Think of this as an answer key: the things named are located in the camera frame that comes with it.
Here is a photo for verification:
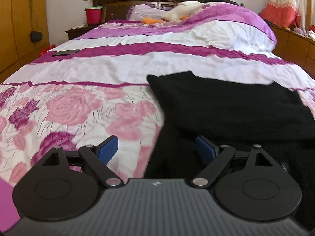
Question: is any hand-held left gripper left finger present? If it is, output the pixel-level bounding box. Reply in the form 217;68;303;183
42;135;123;188

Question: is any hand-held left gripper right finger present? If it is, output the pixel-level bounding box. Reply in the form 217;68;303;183
192;135;275;187

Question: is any black button cardigan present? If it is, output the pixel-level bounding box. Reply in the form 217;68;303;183
144;71;315;180

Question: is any pink floral bedspread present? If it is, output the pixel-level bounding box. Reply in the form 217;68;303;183
0;21;315;227

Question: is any black phone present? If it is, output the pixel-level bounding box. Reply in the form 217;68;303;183
52;49;81;57

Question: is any dark wooden nightstand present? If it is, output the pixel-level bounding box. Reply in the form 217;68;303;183
65;24;99;40

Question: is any small black bag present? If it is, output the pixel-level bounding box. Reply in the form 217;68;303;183
30;31;43;43

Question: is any red plastic bucket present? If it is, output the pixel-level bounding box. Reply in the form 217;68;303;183
85;6;103;25

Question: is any orange plush item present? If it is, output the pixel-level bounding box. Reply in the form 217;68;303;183
143;17;164;25

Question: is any wooden side cabinet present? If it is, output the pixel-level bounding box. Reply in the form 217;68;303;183
268;23;315;79

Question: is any white plush toy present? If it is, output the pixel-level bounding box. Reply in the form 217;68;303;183
161;1;205;21

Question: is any light purple pillow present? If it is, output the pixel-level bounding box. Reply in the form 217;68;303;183
127;4;171;21

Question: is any wooden wardrobe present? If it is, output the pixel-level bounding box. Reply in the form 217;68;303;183
0;0;50;77

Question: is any red patterned curtain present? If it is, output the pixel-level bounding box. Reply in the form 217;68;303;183
259;0;311;29

